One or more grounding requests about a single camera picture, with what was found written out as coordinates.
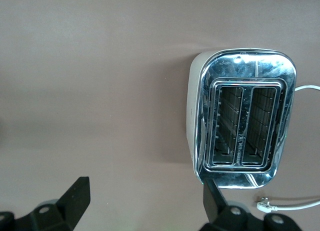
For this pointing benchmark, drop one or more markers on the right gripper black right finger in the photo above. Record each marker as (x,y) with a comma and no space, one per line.
(212,203)

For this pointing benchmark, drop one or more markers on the chrome and cream two-slot toaster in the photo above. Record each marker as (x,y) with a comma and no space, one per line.
(230,68)

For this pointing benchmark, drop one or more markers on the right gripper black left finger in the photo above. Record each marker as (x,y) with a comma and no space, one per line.
(72,201)

